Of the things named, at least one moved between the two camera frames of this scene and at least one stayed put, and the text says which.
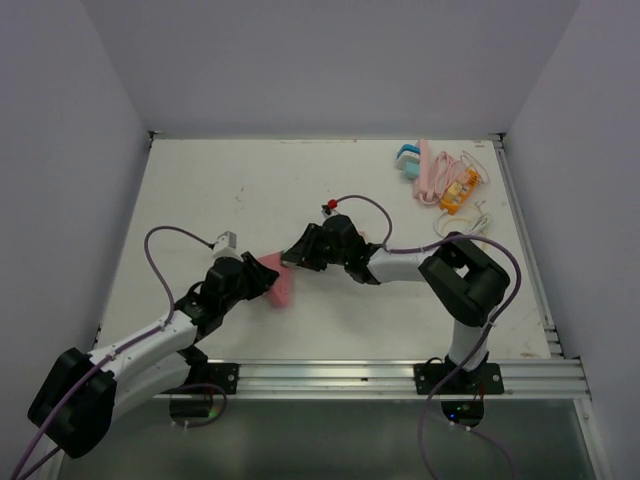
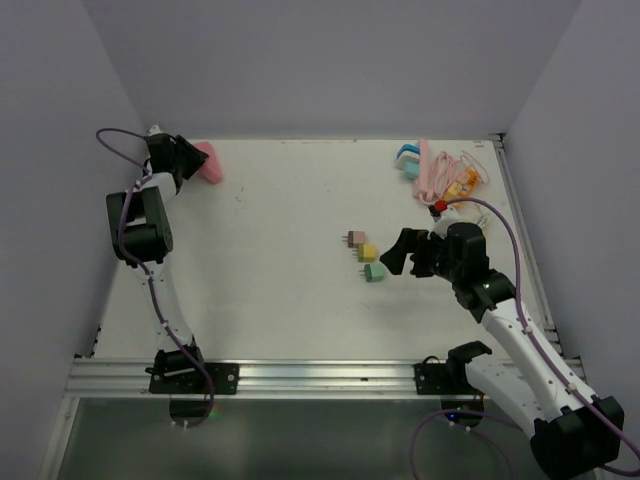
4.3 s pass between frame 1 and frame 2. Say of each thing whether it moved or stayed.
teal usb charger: stayed
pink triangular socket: moved
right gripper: moved
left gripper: moved
